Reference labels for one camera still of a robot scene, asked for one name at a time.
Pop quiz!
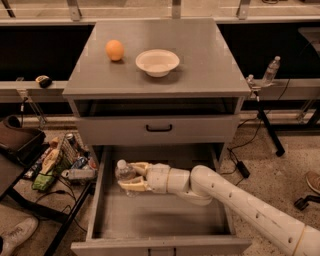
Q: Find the white shoe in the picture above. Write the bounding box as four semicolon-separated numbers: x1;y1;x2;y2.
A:
0;217;39;256

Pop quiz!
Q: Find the black side table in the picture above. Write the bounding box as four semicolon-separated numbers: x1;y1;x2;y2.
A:
0;143;96;256

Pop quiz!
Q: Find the green snack bag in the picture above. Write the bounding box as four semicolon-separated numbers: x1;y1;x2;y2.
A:
32;173;55;192

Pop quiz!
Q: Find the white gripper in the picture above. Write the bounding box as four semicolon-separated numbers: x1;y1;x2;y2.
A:
118;162;190;194

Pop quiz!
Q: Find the open grey bottom drawer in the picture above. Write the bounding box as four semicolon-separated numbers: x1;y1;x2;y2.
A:
71;144;251;256

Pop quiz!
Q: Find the orange fruit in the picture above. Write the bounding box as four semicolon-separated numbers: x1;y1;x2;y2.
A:
105;40;124;61

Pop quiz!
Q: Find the grey drawer cabinet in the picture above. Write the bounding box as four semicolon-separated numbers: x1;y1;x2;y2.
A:
63;18;249;159

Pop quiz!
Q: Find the black chair caster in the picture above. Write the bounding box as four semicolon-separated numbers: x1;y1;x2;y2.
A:
294;195;320;211

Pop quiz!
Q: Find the brown bag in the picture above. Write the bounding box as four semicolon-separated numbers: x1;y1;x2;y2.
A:
0;115;46;167

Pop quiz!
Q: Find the black tripod stand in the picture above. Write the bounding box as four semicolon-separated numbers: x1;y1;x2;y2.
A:
246;74;285;157

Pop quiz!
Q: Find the black power adapter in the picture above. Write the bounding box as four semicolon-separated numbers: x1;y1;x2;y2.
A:
237;161;250;178

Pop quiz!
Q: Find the small background water bottle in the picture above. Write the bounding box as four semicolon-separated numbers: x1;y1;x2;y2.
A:
262;56;281;87

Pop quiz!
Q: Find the black yellow tape measure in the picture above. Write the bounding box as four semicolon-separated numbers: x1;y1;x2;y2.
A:
35;75;52;89

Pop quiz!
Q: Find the soda can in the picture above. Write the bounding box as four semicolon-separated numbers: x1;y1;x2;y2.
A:
65;133;78;149

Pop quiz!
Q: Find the brown shoe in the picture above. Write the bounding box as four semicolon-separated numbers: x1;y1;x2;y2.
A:
306;171;320;194

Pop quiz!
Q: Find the clear plastic water bottle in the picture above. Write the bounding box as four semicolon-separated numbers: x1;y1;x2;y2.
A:
114;159;138;198

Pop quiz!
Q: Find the black floor cable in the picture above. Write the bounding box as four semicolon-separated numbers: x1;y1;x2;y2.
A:
220;78;292;193

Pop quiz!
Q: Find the closed grey middle drawer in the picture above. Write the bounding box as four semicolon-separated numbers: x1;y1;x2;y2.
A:
76;115;239;146

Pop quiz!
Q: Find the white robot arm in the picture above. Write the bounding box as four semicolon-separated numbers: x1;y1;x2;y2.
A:
115;159;320;256

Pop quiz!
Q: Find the wire basket of snacks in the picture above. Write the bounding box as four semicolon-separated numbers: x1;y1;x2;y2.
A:
24;133;97;183

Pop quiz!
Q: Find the black drawer handle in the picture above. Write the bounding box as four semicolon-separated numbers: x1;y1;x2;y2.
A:
145;124;173;133

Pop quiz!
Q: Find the white bowl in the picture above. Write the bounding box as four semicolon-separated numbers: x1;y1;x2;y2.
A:
135;49;180;78

